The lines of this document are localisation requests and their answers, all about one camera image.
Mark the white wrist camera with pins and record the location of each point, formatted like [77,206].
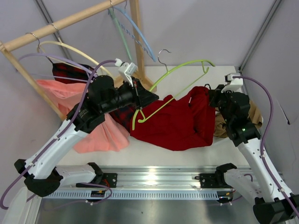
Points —
[126,70]
[234,82]

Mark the cream yellow hanger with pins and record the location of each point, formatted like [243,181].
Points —
[40,49]

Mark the red black plaid skirt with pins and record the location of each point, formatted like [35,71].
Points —
[116,112]

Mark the lime green hanger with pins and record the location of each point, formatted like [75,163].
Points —
[170,72]

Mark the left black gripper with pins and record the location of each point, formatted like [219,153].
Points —
[136,94]

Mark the light blue hanger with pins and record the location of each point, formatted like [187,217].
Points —
[143,43]

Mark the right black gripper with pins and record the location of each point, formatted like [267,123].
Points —
[216,97]

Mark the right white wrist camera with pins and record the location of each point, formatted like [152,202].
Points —
[234,82]

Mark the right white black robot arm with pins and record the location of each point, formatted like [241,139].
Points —
[272,200]

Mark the white slotted cable duct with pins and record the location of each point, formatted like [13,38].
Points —
[141,194]

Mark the mint green hanger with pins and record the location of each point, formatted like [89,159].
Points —
[119,29]

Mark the lilac hanger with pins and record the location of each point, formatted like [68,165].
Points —
[66,71]

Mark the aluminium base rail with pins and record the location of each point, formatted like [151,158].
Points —
[154,177]

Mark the wooden clothes rack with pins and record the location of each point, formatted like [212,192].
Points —
[7,48]

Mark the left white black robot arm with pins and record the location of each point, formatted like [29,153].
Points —
[42,174]

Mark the pink pleated skirt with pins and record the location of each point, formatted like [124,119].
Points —
[108,136]

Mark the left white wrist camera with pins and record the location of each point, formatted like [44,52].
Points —
[126,70]

